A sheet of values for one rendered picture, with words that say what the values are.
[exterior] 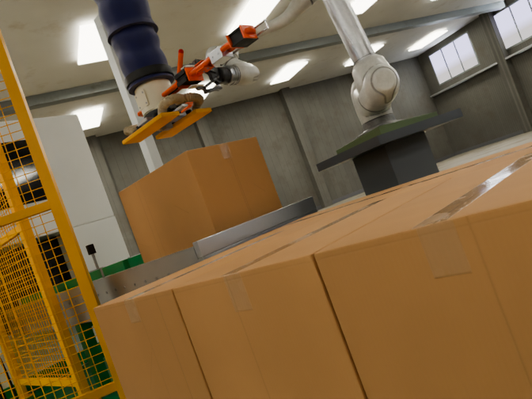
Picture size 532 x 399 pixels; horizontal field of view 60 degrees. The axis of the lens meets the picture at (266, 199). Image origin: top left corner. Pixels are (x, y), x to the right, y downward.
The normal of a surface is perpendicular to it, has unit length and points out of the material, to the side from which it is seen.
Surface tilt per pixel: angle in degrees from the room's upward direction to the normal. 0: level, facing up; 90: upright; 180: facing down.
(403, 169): 90
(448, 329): 90
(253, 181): 90
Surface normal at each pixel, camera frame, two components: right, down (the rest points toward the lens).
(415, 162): 0.40, -0.16
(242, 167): 0.66, -0.26
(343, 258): -0.65, 0.23
